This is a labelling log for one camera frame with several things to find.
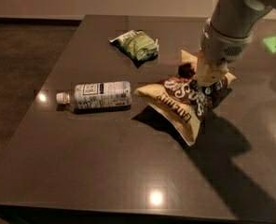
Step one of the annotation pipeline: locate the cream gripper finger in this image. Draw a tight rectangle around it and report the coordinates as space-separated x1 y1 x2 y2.
196 49 228 87

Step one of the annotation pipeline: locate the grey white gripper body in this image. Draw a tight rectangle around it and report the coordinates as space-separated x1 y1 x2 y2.
200 19 253 63

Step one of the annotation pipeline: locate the brown Late July chip bag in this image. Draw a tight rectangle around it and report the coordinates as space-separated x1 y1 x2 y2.
134 50 236 147

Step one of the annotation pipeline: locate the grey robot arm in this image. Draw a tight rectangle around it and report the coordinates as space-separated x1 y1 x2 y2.
196 0 276 87

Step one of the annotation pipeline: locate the green jalapeno chip bag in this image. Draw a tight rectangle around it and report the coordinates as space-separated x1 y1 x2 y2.
109 30 159 62

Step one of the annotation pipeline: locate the clear plastic water bottle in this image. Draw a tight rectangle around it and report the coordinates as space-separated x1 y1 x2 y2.
56 81 131 110

